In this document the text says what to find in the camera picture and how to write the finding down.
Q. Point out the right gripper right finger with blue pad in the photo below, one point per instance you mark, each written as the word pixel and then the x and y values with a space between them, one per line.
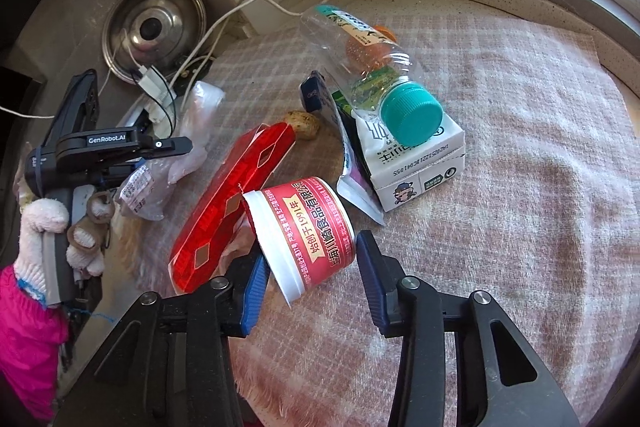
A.
pixel 403 306

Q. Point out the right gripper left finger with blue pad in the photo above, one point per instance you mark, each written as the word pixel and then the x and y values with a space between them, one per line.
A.
pixel 225 307

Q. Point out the red white paper cup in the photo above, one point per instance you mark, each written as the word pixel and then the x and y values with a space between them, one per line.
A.
pixel 304 232

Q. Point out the red cardboard box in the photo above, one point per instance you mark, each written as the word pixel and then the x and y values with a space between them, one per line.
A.
pixel 210 228

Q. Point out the clear plastic bottle teal cap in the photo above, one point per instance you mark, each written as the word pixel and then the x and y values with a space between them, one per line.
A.
pixel 378 78

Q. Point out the blue silver toothpaste tube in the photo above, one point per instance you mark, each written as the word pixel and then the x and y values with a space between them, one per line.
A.
pixel 335 146

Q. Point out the pink left sleeve forearm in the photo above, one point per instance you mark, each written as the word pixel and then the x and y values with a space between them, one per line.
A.
pixel 31 336

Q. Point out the left hand white knit glove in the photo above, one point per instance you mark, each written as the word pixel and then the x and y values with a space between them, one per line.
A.
pixel 86 237

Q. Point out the crumpled clear plastic bag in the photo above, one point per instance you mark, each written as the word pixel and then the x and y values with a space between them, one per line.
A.
pixel 146 192

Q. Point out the white milk carton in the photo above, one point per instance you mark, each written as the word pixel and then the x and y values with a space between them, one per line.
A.
pixel 379 174

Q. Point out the white power strip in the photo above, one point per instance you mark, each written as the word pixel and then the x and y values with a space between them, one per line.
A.
pixel 161 99

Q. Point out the steel pot lid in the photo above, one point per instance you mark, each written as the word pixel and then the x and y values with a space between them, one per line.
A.
pixel 159 33

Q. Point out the pink checkered cloth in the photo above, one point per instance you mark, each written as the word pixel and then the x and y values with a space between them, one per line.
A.
pixel 544 216

